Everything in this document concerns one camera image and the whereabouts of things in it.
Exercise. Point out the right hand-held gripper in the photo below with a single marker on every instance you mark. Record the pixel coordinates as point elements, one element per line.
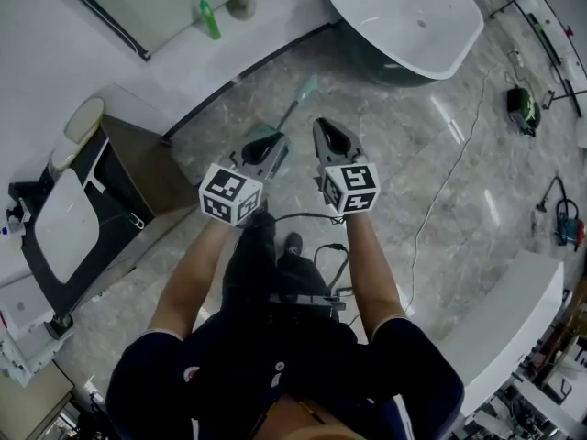
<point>351,186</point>

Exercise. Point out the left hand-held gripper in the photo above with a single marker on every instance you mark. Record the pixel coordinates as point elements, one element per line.
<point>229,193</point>

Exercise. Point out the person's left forearm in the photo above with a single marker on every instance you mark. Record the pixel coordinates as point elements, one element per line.
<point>192,273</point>

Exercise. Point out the person's right forearm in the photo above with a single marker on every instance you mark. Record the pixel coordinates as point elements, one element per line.
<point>371,268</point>

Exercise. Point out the round grey floor drain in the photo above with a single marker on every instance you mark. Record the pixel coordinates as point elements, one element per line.
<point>240,6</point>

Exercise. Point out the black shoe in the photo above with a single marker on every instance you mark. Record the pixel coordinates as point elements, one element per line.
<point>293,245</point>

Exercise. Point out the dark wooden vanity cabinet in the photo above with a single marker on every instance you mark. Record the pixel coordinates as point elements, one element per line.
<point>133,177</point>

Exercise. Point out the person's black trousers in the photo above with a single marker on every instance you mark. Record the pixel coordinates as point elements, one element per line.
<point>261,282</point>

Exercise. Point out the white and green bathtub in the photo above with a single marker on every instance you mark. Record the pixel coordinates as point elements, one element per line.
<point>403,21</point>

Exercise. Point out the green plastic bottle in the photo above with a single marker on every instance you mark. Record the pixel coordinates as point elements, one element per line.
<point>210,18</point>

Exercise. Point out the black waist pack box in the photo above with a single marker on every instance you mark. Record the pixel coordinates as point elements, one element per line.
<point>302,301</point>

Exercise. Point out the white toilet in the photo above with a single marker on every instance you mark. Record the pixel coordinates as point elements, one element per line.
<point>78,128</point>

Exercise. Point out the green and black machine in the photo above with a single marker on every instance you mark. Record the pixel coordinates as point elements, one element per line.
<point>523,108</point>

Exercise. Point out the white rectangular sink basin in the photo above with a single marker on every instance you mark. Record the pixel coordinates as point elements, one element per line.
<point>66,225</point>

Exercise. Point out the black framed glass door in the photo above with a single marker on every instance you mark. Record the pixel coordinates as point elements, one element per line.
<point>101,12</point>

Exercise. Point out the person's dark blue shirt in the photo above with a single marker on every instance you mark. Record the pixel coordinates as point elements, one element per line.
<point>284,374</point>

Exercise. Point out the chrome sink faucet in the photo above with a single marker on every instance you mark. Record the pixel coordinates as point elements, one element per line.
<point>18,213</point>

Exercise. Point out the teal power tool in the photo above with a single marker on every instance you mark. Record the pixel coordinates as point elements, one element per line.
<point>571,227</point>

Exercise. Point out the white curved counter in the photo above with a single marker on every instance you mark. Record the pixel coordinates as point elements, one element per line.
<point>513,328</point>

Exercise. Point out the black metal rail rack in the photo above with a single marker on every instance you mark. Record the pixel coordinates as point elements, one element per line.
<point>546,39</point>

